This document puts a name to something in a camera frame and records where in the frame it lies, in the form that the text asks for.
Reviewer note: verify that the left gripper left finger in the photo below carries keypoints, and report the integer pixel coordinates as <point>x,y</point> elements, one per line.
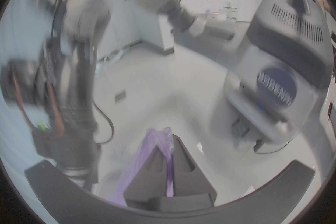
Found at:
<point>151,181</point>

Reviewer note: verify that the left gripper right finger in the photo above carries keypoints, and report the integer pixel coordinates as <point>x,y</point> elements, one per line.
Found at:
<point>189,181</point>

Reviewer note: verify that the purple plastic bag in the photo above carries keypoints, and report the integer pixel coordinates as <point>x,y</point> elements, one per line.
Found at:
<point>136,165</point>

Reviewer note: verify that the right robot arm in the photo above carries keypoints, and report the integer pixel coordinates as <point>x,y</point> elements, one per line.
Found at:
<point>76,102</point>

